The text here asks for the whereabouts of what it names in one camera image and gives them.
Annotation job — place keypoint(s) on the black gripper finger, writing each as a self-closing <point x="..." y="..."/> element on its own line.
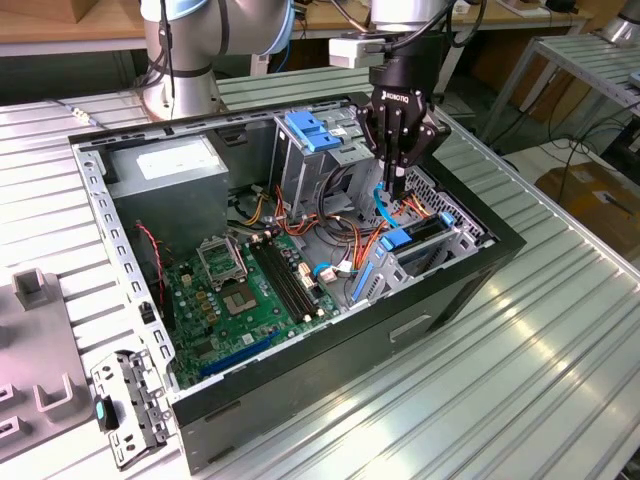
<point x="370" y="130"/>
<point x="430" y="140"/>

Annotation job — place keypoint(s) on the hard disk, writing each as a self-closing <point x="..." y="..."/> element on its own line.
<point x="395" y="240"/>

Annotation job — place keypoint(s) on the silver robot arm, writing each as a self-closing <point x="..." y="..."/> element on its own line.
<point x="185" y="90"/>

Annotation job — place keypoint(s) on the grey metal disk bay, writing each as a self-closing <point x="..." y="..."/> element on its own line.
<point x="382" y="267"/>

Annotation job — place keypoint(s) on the blue plastic drive latch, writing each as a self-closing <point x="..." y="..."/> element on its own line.
<point x="312" y="132"/>

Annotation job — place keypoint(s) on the grey metal drive cage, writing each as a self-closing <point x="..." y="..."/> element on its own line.
<point x="300" y="175"/>

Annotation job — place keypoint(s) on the large cardboard box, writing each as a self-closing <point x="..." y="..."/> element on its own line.
<point x="585" y="200"/>

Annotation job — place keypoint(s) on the black RAM slot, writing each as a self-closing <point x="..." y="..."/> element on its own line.
<point x="294" y="280"/>
<point x="278" y="280"/>
<point x="289" y="280"/>
<point x="283" y="280"/>

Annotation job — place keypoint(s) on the small black device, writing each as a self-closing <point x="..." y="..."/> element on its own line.
<point x="562" y="5"/>

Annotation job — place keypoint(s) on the metal slat side table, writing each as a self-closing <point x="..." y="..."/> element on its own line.
<point x="615" y="65"/>

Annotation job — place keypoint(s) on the grey power supply unit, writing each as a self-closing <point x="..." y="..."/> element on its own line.
<point x="170" y="200"/>

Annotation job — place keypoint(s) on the CPU socket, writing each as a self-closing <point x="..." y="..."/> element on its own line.
<point x="240" y="300"/>

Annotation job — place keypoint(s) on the green motherboard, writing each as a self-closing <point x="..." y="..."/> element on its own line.
<point x="235" y="335"/>

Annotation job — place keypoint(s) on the black open PC case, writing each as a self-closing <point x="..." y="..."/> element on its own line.
<point x="325" y="380"/>

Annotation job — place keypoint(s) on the blue expansion slot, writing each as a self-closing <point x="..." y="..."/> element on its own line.
<point x="235" y="358"/>

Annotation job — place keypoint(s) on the small cardboard box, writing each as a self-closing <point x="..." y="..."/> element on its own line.
<point x="80" y="9"/>

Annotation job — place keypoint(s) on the black latch with teal tab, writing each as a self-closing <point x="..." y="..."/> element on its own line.
<point x="101" y="411"/>

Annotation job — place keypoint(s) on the grey parts rack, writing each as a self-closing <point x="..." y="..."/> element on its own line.
<point x="45" y="345"/>

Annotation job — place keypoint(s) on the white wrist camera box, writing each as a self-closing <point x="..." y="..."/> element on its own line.
<point x="350" y="52"/>

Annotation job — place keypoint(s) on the wooden desk white frame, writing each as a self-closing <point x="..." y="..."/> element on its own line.
<point x="525" y="20"/>

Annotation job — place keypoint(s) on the metal slot bracket plate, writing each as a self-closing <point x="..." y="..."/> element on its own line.
<point x="145" y="400"/>

